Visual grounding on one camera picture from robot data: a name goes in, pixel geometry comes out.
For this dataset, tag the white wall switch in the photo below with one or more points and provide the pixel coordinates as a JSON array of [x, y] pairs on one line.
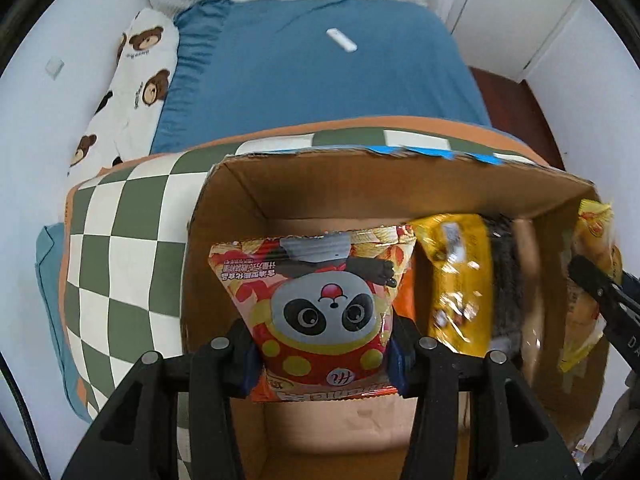
[[55, 68]]

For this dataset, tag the yellow bread snack packet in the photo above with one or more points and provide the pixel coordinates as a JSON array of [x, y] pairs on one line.
[[580, 332]]

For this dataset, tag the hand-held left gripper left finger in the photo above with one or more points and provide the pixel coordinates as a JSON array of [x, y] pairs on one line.
[[250, 367]]

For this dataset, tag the grey cloth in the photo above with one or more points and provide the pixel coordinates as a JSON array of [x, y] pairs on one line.
[[617, 425]]

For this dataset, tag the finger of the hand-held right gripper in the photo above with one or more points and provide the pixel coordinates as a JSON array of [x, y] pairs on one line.
[[592, 276]]

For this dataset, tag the brown clear snack packet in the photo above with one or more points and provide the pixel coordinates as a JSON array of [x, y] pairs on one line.
[[530, 260]]

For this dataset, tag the cardboard box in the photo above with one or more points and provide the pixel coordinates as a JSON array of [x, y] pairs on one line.
[[350, 185]]

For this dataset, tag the panda print snack packet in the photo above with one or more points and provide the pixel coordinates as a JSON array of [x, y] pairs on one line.
[[320, 310]]

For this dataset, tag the green checkered blanket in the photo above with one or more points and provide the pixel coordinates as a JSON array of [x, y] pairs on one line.
[[125, 260]]

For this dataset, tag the glossy yellow snack packet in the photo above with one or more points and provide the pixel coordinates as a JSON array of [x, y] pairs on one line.
[[460, 280]]

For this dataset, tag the white remote control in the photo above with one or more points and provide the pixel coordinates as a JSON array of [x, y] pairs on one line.
[[342, 40]]

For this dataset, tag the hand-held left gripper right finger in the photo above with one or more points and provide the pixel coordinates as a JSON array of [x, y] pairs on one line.
[[398, 365]]

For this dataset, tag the black snack packet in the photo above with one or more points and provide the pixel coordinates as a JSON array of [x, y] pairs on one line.
[[505, 285]]

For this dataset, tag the white wardrobe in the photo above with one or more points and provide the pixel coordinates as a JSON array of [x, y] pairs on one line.
[[500, 25]]

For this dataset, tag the bear print pillow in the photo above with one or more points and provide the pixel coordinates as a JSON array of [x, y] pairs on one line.
[[145, 60]]

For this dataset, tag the teal cushion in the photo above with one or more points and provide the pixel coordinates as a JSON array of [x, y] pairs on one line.
[[52, 300]]

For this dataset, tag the blue bed sheet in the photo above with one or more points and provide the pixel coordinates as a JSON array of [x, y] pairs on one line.
[[310, 85]]

